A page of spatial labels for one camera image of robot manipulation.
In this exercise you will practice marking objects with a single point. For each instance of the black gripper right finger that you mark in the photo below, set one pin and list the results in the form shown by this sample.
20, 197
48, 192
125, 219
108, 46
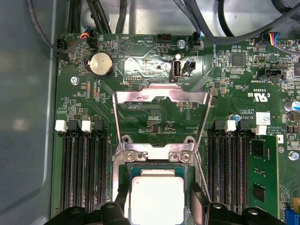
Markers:
222, 214

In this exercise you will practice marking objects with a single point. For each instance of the black RAM slot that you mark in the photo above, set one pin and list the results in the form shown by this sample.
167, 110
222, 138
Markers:
227, 168
64, 168
101, 168
75, 168
87, 168
214, 168
242, 168

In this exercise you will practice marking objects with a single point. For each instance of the blue board connector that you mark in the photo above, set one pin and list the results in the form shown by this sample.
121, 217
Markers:
291, 214

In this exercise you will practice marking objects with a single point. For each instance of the metal CPU socket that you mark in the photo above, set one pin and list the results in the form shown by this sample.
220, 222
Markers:
116, 173

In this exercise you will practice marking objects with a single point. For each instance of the silver square CPU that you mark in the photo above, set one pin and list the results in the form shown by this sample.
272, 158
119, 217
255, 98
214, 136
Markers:
157, 199

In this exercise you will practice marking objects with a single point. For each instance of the green RAM stick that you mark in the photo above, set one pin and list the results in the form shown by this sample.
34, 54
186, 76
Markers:
269, 168

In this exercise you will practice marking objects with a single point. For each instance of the black PC case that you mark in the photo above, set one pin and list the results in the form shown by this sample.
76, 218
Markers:
23, 93

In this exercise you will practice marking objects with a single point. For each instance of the green motherboard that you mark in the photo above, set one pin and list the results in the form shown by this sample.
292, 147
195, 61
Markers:
234, 93

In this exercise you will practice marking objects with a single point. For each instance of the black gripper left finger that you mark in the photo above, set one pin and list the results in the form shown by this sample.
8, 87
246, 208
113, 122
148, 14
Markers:
110, 213

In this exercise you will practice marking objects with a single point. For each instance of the silver coin battery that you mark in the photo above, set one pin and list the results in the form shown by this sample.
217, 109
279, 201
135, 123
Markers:
100, 63

